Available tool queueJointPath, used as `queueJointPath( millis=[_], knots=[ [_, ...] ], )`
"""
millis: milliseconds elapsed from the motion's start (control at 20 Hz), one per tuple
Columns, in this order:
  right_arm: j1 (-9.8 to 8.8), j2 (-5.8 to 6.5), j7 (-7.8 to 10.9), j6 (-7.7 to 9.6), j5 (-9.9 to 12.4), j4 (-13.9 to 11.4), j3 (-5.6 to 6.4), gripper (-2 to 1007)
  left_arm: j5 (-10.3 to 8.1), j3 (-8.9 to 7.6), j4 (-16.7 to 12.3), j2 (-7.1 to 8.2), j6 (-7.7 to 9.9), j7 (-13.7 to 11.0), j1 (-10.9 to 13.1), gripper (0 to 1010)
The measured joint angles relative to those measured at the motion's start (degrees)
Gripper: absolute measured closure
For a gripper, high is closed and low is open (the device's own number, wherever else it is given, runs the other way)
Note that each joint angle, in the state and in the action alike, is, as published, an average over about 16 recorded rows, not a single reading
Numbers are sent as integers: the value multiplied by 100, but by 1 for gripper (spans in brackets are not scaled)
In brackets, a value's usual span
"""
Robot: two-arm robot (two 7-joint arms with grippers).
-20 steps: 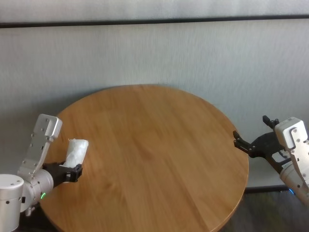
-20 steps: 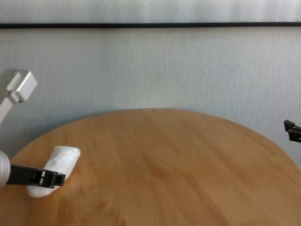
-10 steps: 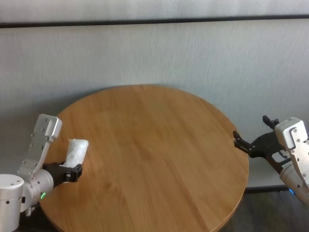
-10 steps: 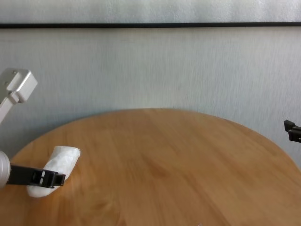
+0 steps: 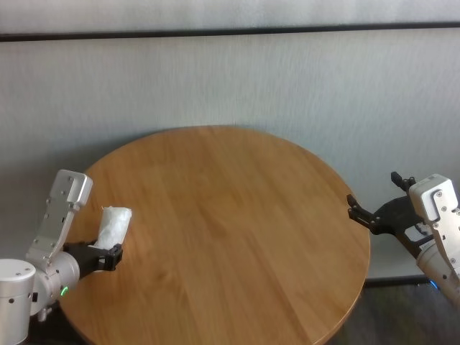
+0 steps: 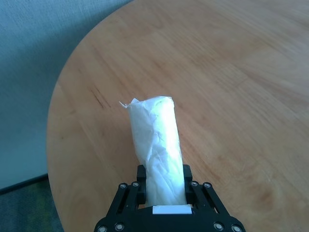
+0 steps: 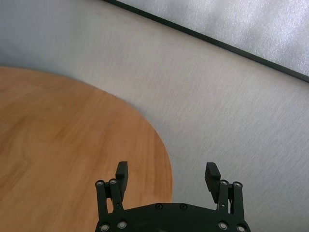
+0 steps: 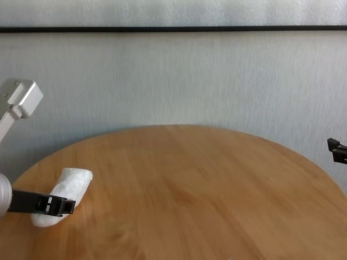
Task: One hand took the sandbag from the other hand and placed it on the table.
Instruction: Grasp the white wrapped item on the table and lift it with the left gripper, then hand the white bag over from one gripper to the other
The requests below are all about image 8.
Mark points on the black wall trim strip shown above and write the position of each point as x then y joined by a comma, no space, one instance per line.
173,29

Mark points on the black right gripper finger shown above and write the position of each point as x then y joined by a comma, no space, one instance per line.
337,153

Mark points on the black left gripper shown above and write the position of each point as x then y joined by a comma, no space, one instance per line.
24,201

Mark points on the white sandbag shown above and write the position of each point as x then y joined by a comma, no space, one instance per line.
73,181

